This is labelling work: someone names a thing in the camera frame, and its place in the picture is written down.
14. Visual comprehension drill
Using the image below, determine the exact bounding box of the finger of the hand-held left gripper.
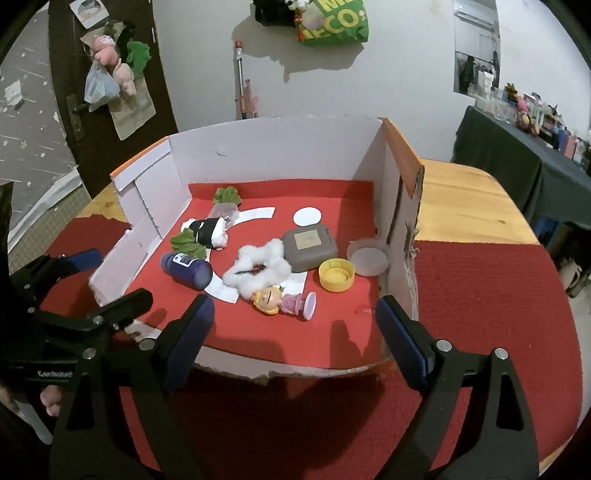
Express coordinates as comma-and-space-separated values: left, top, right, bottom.
28, 288, 154, 334
9, 249, 103, 301

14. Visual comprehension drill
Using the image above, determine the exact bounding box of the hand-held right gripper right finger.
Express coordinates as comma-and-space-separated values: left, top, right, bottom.
375, 295, 541, 480

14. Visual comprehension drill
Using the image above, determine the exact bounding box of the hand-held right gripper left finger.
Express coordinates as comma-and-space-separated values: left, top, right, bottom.
48, 293, 216, 480

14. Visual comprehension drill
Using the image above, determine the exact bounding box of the dark blue bottle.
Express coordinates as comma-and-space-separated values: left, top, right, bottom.
160, 251, 214, 291

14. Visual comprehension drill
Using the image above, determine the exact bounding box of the small doll with yellow hair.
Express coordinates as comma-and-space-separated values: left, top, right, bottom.
252, 285, 318, 320

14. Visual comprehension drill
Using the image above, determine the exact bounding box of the green fuzzy pompom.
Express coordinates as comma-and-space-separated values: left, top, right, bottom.
170, 231, 208, 260
212, 186, 243, 207

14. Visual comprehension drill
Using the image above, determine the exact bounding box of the clear round lid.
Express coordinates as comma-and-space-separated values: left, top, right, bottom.
346, 237, 390, 277

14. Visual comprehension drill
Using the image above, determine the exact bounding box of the yellow plastic cap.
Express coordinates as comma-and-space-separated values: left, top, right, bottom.
318, 258, 356, 292

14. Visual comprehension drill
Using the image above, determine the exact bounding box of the white cotton fluff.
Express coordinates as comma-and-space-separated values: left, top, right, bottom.
222, 237, 293, 300

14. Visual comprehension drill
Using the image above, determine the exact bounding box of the white yarn roll black band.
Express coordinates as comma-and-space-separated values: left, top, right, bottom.
181, 217, 230, 250

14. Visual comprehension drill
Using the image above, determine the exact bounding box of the grey rounded case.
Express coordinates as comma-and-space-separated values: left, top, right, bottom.
281, 224, 339, 273

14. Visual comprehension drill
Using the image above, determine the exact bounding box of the orange and white cardboard box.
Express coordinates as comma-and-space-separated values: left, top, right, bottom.
88, 115, 426, 386

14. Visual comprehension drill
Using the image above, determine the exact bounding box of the person's left hand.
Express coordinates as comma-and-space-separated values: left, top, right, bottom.
39, 385, 64, 417

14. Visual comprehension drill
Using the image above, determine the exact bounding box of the red knitted mat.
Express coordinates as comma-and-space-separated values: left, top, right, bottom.
39, 217, 585, 472

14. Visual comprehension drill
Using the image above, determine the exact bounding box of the red printed paper sheet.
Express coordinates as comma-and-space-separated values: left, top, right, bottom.
122, 180, 384, 370

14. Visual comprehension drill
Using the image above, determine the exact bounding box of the dark wooden door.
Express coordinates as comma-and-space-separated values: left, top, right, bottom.
48, 0, 178, 195

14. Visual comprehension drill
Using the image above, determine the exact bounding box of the clear plastic bag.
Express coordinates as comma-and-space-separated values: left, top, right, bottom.
83, 62, 122, 112

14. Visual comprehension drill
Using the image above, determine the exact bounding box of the pink plush toy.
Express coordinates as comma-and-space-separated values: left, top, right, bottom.
113, 60, 138, 95
90, 34, 118, 65

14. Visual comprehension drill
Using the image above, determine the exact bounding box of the dark cloth covered table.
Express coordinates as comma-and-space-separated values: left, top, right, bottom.
450, 105, 591, 232

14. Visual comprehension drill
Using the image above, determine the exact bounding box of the green plush toy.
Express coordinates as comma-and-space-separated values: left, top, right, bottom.
124, 39, 152, 77

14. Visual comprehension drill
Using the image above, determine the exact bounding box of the pink stick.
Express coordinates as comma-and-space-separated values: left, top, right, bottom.
244, 78, 259, 120

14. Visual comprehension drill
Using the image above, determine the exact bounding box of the metal pole with red tip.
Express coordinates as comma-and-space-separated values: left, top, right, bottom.
233, 41, 245, 121

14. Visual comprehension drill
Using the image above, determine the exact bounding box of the small paper picture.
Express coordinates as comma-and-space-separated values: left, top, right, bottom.
69, 0, 109, 26

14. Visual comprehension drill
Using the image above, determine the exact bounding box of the row of small display items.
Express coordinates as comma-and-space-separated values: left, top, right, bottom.
475, 83, 591, 162

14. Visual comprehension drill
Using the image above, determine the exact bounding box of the black hanging bag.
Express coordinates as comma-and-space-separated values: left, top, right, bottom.
252, 0, 301, 26

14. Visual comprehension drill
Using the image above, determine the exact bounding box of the green hanging bag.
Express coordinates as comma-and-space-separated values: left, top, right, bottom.
295, 0, 370, 47

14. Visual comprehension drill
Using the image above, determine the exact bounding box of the door handle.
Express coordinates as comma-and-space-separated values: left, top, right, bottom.
65, 95, 88, 141

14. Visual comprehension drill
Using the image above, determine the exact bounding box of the wall mirror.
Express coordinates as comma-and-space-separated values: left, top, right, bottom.
454, 0, 502, 95

